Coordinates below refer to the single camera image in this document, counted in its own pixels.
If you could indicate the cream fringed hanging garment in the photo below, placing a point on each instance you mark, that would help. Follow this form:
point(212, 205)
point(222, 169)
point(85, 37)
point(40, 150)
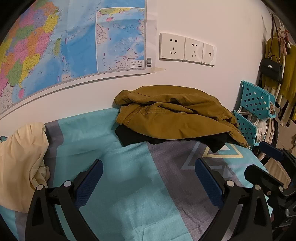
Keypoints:
point(285, 109)

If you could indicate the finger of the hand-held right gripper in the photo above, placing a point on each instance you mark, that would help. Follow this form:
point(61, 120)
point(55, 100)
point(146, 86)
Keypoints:
point(261, 176)
point(270, 149)

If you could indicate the teal perforated plastic basket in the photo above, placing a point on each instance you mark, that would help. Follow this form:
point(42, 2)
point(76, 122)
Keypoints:
point(253, 97)
point(246, 127)

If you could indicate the teal grey printed bedsheet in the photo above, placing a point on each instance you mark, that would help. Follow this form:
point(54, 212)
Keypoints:
point(129, 173)

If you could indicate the olive brown jacket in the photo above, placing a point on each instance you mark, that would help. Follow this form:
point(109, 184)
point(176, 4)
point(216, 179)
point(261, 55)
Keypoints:
point(173, 118)

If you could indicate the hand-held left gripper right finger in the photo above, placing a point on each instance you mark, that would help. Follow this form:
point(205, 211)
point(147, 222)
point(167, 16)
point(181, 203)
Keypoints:
point(208, 183)

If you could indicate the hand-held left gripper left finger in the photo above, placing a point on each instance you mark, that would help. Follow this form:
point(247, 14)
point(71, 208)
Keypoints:
point(90, 178)

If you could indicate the piece of tape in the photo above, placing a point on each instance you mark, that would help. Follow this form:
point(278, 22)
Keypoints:
point(157, 69)

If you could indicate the cream pillow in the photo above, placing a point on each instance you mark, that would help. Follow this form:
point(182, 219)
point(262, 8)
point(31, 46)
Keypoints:
point(20, 162)

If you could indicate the black handbag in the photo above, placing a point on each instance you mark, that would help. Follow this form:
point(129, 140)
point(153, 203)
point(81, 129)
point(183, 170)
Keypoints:
point(270, 69)

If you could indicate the beige cloth bag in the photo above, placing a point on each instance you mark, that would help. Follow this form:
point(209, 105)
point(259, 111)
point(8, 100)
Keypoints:
point(268, 134)

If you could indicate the black garment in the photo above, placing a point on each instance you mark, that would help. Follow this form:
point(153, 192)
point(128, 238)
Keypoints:
point(134, 136)

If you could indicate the white wall switch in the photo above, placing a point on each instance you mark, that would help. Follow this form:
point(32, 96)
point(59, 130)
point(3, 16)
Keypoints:
point(208, 54)

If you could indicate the colourful wall map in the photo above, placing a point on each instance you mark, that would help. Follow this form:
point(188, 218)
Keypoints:
point(81, 46)

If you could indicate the white wall socket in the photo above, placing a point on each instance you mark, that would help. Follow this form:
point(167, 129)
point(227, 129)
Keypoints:
point(193, 49)
point(172, 46)

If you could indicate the small plush toy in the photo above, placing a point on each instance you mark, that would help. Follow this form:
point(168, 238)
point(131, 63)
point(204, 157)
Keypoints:
point(283, 39)

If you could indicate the yellow hanging garment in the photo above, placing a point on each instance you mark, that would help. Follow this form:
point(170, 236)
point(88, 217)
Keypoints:
point(290, 76)

